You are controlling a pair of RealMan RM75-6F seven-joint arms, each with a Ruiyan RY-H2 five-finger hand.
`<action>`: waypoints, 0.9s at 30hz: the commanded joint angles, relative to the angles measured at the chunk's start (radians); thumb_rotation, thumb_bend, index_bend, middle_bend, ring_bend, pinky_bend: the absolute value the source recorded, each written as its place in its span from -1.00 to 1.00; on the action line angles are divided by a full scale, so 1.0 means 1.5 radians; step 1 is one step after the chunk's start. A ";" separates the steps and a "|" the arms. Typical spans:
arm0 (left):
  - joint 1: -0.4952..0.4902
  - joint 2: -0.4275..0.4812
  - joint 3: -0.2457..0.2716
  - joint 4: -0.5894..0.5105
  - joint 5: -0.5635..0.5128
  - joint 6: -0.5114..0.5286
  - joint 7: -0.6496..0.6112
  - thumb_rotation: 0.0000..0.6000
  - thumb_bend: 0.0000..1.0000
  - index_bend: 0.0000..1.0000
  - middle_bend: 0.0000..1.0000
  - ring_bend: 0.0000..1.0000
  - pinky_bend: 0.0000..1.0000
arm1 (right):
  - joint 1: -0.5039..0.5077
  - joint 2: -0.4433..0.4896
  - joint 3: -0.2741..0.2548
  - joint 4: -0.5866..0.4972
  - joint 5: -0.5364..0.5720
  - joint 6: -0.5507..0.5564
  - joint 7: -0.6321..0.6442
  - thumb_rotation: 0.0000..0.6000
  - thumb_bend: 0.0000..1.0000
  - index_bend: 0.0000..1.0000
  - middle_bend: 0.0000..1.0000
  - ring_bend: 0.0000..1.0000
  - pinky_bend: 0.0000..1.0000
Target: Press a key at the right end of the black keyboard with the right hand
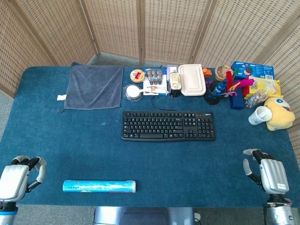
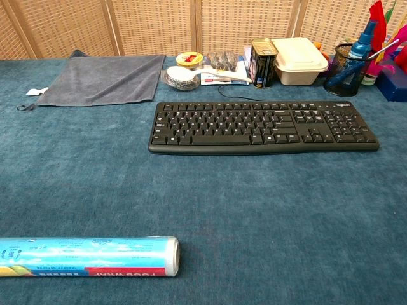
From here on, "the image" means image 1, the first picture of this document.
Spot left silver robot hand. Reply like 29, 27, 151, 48
0, 155, 47, 203

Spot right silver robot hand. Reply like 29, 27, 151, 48
242, 148, 290, 195

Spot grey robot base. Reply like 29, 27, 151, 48
93, 206, 196, 225

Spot white paper cup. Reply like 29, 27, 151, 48
248, 106, 273, 125

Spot yellow emoji plush toy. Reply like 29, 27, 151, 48
263, 97, 296, 131

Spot clear plastic bottle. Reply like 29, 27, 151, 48
245, 89, 269, 109

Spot dark blue rectangular box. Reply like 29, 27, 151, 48
229, 87, 249, 110

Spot yellow snack bag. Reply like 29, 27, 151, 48
243, 75, 282, 99

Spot blue cylindrical tube package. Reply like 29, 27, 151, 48
62, 180, 137, 194

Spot colourful feather toy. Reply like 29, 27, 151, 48
220, 71, 255, 97

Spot black mesh pen holder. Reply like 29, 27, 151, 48
203, 81, 227, 105

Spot blue Oreo cookie box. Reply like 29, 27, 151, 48
231, 61, 275, 81

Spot clear round fruit cup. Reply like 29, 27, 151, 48
215, 66, 233, 82

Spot black Logitech keyboard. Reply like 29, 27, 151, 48
121, 111, 217, 142

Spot beige lidded lunch box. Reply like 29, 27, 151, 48
178, 64, 207, 97

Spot blue carpet table cover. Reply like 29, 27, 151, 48
0, 66, 300, 208

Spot grey microfibre cloth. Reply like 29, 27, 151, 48
64, 61, 124, 110

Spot purple white small box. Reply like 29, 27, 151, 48
166, 65, 180, 82

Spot correction tape blister pack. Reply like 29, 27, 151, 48
142, 68, 169, 96

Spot clear round container white lid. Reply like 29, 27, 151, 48
124, 84, 143, 102

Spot round wooden tin red label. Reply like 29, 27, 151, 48
130, 69, 145, 83

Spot bamboo folding screen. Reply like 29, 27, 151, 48
0, 0, 300, 168

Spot black keyboard cable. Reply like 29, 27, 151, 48
151, 94, 171, 112

